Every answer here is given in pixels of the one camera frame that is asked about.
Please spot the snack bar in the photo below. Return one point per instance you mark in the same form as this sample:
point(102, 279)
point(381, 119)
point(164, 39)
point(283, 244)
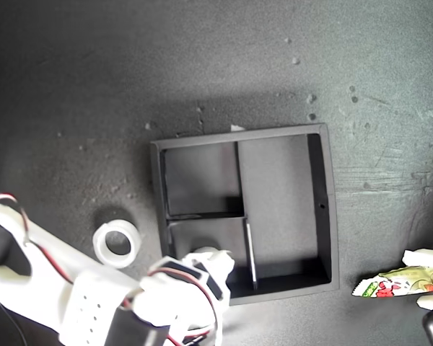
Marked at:
point(393, 286)

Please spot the black tray with wells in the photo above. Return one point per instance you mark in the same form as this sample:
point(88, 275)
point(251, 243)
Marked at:
point(278, 180)

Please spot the small white scrap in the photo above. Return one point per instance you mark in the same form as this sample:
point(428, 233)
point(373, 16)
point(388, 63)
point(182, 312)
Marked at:
point(237, 127)

